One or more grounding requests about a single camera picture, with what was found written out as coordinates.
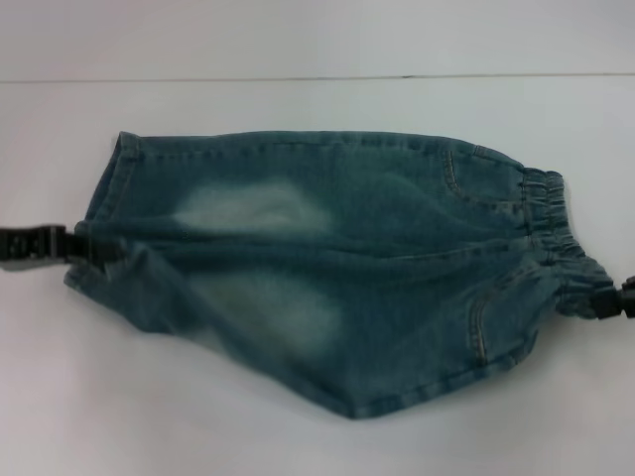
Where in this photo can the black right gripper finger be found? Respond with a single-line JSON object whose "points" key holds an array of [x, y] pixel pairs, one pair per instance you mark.
{"points": [[626, 297]]}

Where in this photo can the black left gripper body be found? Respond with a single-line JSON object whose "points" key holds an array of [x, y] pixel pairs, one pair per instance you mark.
{"points": [[30, 243]]}

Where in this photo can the blue denim shorts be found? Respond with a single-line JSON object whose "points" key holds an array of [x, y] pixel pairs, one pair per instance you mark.
{"points": [[322, 277]]}

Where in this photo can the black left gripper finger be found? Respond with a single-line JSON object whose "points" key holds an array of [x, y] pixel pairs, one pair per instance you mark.
{"points": [[94, 252]]}

